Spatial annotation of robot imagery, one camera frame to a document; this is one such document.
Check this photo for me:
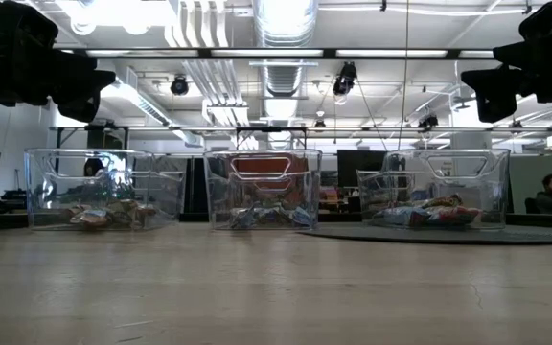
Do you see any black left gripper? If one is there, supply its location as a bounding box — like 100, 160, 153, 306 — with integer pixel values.
0, 0, 117, 124

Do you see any light blue granola bar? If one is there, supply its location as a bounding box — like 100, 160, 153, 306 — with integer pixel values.
290, 205, 316, 228

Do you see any clear plastic bin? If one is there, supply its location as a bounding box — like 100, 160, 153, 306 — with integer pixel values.
23, 147, 187, 232
202, 148, 324, 231
356, 147, 512, 230

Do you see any grey cubicle partition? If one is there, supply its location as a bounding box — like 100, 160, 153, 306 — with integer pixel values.
509, 153, 552, 216

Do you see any grey round woven mat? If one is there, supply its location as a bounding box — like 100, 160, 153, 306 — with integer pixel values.
299, 223, 552, 246

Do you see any black overhead light beam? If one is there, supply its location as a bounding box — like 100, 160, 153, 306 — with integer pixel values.
57, 46, 495, 60

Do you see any orange partition panel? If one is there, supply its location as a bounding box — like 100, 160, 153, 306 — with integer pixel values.
231, 157, 309, 193

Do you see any white rectangular air duct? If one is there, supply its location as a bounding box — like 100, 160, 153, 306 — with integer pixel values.
112, 66, 205, 148

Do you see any thin hanging cable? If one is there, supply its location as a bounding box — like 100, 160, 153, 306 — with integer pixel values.
397, 0, 410, 150

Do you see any grey horizontal rail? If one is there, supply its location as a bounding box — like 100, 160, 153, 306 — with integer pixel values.
48, 125, 552, 134

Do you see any black truss frame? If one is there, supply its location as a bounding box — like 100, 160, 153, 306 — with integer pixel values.
235, 126, 309, 150

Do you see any silver round ventilation duct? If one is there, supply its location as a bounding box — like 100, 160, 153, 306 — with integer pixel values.
251, 0, 320, 97

